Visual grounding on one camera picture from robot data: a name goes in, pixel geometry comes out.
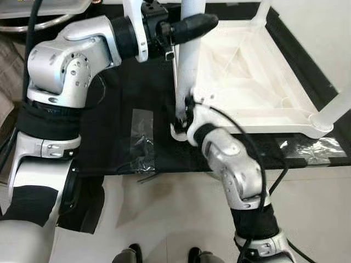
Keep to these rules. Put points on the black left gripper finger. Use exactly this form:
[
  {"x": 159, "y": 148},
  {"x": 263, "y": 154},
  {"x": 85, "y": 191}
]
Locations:
[{"x": 194, "y": 27}]

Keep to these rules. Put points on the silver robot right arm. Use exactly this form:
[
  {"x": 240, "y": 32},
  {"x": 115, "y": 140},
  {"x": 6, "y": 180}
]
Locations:
[{"x": 236, "y": 164}]

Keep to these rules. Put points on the black table cloth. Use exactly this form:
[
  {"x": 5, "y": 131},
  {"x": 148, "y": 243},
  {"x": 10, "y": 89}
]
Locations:
[{"x": 109, "y": 82}]

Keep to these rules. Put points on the black round bowl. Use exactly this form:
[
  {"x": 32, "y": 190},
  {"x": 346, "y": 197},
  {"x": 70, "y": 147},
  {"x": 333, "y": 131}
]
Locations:
[{"x": 33, "y": 26}]

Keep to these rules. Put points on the clear plastic storage box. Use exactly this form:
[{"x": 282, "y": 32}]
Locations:
[{"x": 33, "y": 5}]

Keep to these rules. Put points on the black robot right foot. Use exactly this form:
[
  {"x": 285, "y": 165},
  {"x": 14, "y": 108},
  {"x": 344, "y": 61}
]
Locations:
[{"x": 193, "y": 255}]

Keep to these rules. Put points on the silver robot right leg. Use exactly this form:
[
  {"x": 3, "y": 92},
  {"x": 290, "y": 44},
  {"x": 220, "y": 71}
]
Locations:
[{"x": 209, "y": 257}]

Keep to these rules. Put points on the silver robot leg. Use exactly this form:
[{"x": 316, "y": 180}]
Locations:
[
  {"x": 123, "y": 257},
  {"x": 209, "y": 257}
]

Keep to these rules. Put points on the silver robot left leg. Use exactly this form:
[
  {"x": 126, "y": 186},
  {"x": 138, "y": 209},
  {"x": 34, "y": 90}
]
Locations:
[{"x": 123, "y": 257}]

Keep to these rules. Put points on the woven wicker bench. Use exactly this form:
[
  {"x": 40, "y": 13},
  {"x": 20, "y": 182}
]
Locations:
[{"x": 8, "y": 76}]

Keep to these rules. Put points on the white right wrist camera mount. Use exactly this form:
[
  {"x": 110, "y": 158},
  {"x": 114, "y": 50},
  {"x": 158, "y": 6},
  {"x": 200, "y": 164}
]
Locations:
[{"x": 204, "y": 104}]

